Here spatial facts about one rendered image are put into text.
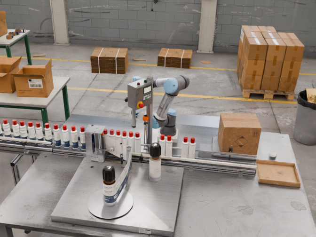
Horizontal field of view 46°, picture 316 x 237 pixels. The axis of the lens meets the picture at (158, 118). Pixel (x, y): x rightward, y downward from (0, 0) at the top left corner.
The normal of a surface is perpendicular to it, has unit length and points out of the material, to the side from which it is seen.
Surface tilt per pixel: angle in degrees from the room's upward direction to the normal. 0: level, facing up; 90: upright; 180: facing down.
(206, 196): 0
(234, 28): 90
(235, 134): 90
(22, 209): 0
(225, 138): 90
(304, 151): 0
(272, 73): 92
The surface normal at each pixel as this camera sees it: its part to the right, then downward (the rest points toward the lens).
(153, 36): -0.11, 0.47
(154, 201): 0.02, -0.88
